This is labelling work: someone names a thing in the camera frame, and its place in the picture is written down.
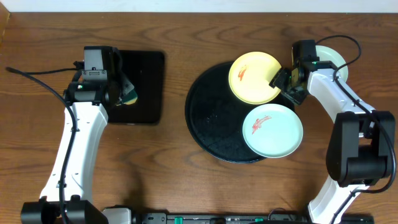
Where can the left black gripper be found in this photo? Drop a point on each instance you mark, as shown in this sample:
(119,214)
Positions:
(123,88)

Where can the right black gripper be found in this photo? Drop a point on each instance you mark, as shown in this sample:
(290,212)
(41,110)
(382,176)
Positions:
(278,81)

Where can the green scouring sponge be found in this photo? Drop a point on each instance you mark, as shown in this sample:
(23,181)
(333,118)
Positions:
(128,99)

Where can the light green plate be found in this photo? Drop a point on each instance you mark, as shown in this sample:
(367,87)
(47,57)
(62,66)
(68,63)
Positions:
(328,54)

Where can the yellow plate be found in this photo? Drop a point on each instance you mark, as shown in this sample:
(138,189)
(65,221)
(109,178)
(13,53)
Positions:
(250,75)

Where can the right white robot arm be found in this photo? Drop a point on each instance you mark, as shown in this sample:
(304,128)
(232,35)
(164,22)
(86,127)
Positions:
(360,158)

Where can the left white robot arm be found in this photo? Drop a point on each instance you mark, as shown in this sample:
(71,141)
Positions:
(67,194)

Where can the black rectangular tray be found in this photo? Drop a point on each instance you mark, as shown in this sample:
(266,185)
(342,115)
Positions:
(145,69)

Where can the round black tray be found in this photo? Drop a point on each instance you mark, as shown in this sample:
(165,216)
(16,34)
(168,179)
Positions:
(215,116)

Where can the light green plate stained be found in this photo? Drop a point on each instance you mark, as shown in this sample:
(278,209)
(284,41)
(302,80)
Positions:
(272,131)

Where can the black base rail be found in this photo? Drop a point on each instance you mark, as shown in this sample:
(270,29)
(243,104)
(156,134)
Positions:
(277,215)

